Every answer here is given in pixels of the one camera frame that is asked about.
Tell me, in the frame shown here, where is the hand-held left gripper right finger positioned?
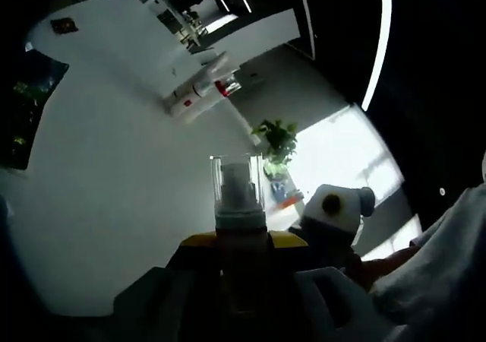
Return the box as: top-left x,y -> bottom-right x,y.
265,232 -> 393,342

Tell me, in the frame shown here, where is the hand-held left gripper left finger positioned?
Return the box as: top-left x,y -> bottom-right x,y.
112,233 -> 226,342

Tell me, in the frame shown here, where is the white skincare pump bottle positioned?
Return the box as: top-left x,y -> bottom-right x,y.
209,154 -> 273,320

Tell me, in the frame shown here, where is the white skincare bottle red square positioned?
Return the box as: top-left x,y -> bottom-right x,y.
162,80 -> 219,125

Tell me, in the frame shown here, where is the white skincare tube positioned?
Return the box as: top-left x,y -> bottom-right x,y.
195,51 -> 233,88

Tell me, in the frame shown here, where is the green black printed packet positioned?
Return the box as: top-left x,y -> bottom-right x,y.
9,49 -> 70,172

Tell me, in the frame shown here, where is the small golden brown packet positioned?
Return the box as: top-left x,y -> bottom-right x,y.
49,17 -> 79,34

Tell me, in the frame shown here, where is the orange drink bottle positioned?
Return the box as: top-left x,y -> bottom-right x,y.
279,193 -> 305,208

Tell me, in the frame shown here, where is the person's right hand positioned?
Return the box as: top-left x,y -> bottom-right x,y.
343,250 -> 383,293

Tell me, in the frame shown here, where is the blue packet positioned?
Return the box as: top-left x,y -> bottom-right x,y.
271,178 -> 293,198

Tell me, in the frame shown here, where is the green potted plant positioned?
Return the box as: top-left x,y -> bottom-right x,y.
251,119 -> 299,185

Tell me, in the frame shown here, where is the person's pale shirt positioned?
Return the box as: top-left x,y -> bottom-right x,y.
370,184 -> 486,334

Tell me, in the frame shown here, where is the ceiling light strip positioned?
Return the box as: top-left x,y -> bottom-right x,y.
360,0 -> 394,113

